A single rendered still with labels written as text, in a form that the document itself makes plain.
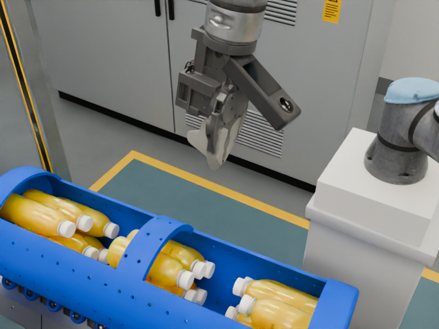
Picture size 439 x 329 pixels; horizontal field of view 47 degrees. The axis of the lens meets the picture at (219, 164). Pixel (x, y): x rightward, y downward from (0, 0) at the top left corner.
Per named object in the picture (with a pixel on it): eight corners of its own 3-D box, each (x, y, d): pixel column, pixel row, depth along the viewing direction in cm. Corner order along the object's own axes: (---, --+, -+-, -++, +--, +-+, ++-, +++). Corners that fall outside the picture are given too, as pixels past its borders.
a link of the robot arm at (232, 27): (276, 6, 65) (244, 19, 59) (268, 40, 68) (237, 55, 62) (228, -11, 68) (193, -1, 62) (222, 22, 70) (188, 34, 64)
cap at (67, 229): (59, 238, 119) (65, 241, 118) (59, 224, 118) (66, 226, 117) (70, 232, 122) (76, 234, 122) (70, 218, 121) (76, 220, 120)
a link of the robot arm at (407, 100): (404, 114, 125) (417, 65, 117) (445, 142, 115) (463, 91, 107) (366, 126, 121) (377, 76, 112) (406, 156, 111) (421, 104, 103)
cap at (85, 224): (90, 218, 129) (95, 220, 128) (83, 232, 128) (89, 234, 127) (83, 213, 125) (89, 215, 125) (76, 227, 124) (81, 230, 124)
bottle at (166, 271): (121, 228, 116) (192, 257, 110) (124, 250, 120) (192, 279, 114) (103, 248, 111) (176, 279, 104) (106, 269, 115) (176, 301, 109)
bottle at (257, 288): (319, 331, 109) (242, 299, 115) (329, 301, 109) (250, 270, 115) (314, 340, 102) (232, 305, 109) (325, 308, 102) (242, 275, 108)
